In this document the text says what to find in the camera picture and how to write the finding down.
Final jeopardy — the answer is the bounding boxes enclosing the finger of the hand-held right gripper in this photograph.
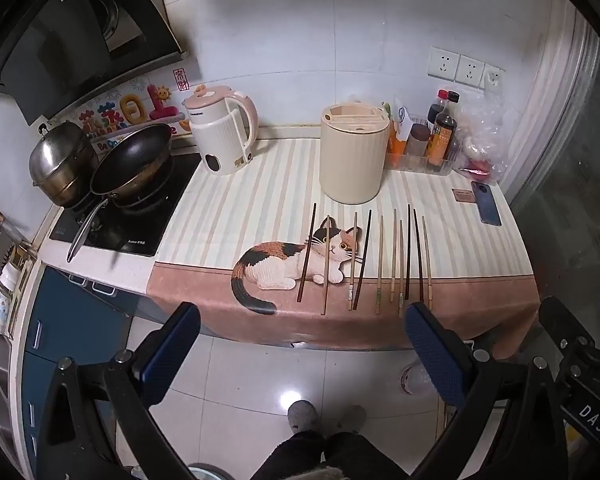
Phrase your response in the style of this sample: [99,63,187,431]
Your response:
[539,297,597,361]

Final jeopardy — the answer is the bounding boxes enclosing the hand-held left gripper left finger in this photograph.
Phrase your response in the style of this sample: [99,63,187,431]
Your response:
[22,302,201,480]

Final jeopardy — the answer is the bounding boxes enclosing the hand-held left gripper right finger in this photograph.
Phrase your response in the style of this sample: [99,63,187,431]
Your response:
[405,302,568,480]

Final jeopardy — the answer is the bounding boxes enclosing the row of light wooden chopsticks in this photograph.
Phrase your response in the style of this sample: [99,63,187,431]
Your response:
[321,208,433,317]

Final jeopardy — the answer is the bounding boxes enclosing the cream cylindrical utensil holder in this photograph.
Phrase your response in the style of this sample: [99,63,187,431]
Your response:
[319,101,392,205]

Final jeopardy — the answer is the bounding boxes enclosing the round clear plastic object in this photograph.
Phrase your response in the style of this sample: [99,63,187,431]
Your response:
[400,362,438,396]

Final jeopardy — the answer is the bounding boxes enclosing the grey slipper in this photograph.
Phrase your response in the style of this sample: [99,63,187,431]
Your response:
[337,405,368,433]
[287,400,318,433]

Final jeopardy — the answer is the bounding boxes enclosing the blue kitchen cabinet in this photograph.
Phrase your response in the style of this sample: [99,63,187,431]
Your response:
[20,265,141,471]

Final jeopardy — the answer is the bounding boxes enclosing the black cooktop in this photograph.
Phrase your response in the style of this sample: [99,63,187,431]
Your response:
[49,152,203,257]

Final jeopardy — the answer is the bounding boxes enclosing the person's dark pants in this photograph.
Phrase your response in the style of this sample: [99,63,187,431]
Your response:
[250,430,416,480]

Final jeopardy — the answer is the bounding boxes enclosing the blue smartphone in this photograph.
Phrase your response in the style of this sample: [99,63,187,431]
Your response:
[470,181,502,227]

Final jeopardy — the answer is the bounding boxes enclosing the red packet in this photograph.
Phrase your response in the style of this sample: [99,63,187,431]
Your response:
[462,160,493,181]

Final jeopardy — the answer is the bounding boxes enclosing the striped cat print tablecloth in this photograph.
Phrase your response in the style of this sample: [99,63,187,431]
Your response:
[147,137,540,361]

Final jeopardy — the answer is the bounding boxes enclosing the orange seasoning packet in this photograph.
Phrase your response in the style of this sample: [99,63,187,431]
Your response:
[387,127,410,156]

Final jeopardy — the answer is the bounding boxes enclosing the brown seasoning jar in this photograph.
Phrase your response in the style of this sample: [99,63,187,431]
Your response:
[409,123,432,157]

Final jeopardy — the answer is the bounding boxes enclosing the clear plastic bag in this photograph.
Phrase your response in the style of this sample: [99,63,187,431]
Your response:
[452,91,520,183]

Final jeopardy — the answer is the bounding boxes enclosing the stainless steel pot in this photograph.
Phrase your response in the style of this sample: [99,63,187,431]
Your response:
[28,122,101,208]

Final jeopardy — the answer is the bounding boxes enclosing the pink and white electric kettle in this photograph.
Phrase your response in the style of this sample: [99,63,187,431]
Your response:
[182,84,259,176]

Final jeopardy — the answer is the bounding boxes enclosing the white seasoning packet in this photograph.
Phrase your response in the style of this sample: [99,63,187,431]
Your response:
[390,97,421,141]

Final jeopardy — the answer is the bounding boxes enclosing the red cap sauce bottle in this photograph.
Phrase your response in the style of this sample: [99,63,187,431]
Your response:
[426,89,449,128]

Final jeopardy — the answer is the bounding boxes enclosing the black range hood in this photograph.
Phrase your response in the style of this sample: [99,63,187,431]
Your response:
[0,0,183,126]

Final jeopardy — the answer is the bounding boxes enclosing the black wok with steel handle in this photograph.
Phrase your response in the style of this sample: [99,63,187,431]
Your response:
[66,124,173,263]

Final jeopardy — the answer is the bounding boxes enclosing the colourful wall sticker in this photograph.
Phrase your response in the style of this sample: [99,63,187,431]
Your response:
[72,82,193,138]

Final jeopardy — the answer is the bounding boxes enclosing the white wall socket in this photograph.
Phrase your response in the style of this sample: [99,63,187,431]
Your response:
[455,53,486,88]
[482,63,507,93]
[427,46,461,82]

